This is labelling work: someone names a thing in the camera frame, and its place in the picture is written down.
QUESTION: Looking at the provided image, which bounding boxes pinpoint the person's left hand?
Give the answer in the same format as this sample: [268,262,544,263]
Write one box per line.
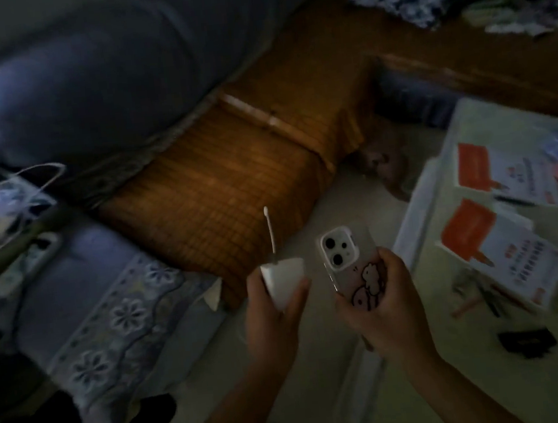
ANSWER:
[239,261,321,375]

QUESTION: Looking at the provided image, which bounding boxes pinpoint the person's right hand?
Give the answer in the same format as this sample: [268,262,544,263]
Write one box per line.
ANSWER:
[330,242,443,373]

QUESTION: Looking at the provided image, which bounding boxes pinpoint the white charger with short cable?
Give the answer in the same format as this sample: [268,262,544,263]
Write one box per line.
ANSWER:
[253,203,311,315]

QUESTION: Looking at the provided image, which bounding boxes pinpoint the phone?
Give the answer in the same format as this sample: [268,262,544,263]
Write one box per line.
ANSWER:
[315,221,393,317]

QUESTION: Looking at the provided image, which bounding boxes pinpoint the person's left forearm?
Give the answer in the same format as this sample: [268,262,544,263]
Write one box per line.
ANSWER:
[161,360,295,423]

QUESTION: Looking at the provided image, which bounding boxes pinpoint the person's right forearm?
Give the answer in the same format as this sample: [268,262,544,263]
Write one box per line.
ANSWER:
[402,342,529,423]

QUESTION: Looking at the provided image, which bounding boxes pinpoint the orange and white booklet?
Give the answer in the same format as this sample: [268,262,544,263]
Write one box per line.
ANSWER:
[453,132,558,218]
[431,189,558,322]

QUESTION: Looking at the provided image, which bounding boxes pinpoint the black pen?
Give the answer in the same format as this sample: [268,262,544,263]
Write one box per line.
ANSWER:
[493,190,538,212]

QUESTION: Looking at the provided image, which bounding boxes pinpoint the brown bamboo bed mat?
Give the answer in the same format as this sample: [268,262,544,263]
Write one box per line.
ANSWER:
[77,0,558,321]

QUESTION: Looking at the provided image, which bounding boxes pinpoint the small black pouch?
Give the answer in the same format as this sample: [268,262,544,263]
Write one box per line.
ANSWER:
[496,325,558,361]

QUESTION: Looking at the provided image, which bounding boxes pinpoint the blue floral pillow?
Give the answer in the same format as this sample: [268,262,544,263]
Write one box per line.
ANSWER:
[3,211,238,423]

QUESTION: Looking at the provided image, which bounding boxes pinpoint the white power strip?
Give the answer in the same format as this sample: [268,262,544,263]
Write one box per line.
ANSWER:
[0,231,68,299]

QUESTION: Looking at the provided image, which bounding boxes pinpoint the grey-blue quilt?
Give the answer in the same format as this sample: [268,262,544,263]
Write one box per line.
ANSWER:
[0,0,371,219]

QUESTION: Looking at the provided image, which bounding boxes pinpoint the white cable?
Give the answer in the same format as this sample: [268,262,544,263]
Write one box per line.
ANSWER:
[0,161,74,239]

